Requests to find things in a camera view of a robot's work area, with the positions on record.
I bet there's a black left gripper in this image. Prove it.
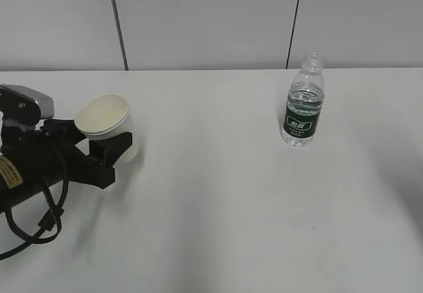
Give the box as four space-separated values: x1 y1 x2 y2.
1 119 132 212

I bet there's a white paper cup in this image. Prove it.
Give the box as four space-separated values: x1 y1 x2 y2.
74 94 139 163

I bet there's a clear green-label water bottle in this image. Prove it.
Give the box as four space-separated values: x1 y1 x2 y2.
280 53 325 147

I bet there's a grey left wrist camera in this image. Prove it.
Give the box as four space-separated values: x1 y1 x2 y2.
1 84 54 131

